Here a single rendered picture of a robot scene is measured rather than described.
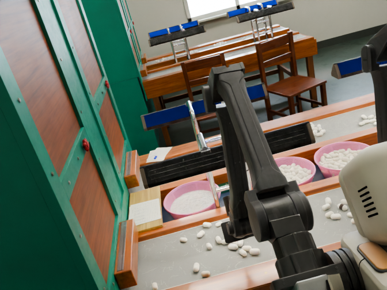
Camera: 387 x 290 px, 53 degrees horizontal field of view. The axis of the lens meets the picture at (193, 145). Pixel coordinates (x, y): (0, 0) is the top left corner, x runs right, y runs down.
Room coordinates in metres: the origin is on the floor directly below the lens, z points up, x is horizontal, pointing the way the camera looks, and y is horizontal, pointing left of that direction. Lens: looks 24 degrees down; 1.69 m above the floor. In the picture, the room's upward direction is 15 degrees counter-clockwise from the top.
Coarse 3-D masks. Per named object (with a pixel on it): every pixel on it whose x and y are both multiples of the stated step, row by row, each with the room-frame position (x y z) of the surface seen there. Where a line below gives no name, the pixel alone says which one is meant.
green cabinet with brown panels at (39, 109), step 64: (0, 0) 1.08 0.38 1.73; (64, 0) 1.87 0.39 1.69; (0, 64) 0.88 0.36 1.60; (64, 64) 1.40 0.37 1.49; (0, 128) 0.85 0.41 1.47; (64, 128) 1.17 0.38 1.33; (0, 192) 0.85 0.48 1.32; (64, 192) 0.92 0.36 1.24; (0, 256) 0.85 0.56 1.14; (64, 256) 0.85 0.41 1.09
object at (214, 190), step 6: (198, 138) 1.33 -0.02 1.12; (204, 144) 1.25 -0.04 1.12; (204, 150) 1.22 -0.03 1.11; (210, 150) 1.21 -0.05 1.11; (246, 168) 1.38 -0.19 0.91; (210, 174) 1.38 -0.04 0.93; (210, 180) 1.38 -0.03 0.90; (210, 186) 1.38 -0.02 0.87; (222, 186) 1.39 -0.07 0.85; (228, 186) 1.38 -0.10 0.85; (252, 186) 1.39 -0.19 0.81; (216, 192) 1.38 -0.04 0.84; (216, 198) 1.38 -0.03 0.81; (216, 204) 1.38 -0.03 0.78
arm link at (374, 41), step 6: (384, 30) 0.90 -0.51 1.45; (378, 36) 0.92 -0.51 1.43; (384, 36) 0.90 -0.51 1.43; (372, 42) 0.95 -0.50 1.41; (378, 42) 0.92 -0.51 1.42; (384, 42) 0.90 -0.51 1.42; (378, 48) 0.92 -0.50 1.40; (384, 48) 0.91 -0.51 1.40; (378, 54) 0.92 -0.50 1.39; (384, 54) 0.92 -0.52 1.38; (378, 60) 0.93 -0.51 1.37; (384, 60) 0.93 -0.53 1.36
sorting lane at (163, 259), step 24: (336, 192) 1.30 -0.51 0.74; (168, 240) 1.28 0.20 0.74; (192, 240) 1.24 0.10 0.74; (336, 240) 1.03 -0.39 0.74; (144, 264) 1.17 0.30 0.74; (168, 264) 1.14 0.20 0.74; (192, 264) 1.10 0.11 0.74; (216, 264) 1.07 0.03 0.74; (240, 264) 1.04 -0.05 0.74; (144, 288) 1.05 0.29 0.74; (168, 288) 1.02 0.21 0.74
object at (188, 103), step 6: (186, 102) 1.79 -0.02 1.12; (222, 102) 1.64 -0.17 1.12; (192, 108) 1.67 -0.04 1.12; (192, 114) 1.63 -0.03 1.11; (192, 120) 1.62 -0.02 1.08; (198, 132) 1.62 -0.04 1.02; (210, 138) 1.63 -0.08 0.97; (216, 138) 1.62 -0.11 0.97; (198, 144) 1.62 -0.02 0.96; (222, 192) 1.61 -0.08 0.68
